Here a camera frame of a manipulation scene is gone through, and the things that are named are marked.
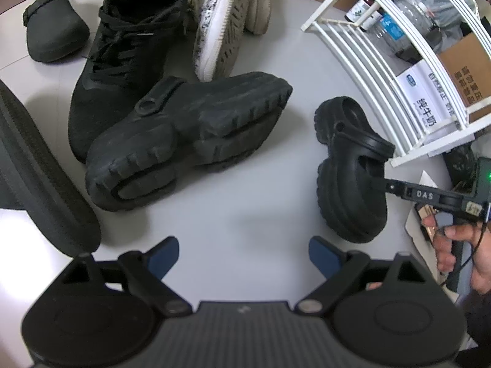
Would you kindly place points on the white shoe rack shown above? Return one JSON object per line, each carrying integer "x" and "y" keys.
{"x": 429, "y": 146}

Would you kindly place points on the white printed carton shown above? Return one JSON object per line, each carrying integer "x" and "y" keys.
{"x": 425, "y": 92}

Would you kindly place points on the person's right hand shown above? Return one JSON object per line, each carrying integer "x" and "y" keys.
{"x": 445, "y": 251}

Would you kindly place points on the black lace-up sneaker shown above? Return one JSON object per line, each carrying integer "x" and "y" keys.
{"x": 115, "y": 84}

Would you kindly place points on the brown cardboard box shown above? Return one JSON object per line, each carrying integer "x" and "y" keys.
{"x": 472, "y": 73}

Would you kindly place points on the black buckle clog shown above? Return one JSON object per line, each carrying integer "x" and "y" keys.
{"x": 38, "y": 168}
{"x": 57, "y": 30}

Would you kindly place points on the brown glass bottle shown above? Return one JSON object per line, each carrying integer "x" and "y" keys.
{"x": 358, "y": 11}

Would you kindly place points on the black patterned bag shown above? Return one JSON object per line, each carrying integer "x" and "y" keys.
{"x": 460, "y": 168}

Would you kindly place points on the white printed sneaker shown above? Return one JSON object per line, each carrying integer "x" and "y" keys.
{"x": 218, "y": 27}
{"x": 261, "y": 4}

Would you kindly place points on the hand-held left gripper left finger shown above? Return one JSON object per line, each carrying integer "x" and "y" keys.
{"x": 165, "y": 255}

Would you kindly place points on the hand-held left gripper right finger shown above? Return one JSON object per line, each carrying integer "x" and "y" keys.
{"x": 322, "y": 255}

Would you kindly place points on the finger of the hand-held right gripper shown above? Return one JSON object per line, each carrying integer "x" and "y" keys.
{"x": 391, "y": 188}

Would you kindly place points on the clear plastic bottle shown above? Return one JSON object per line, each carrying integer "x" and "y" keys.
{"x": 412, "y": 7}

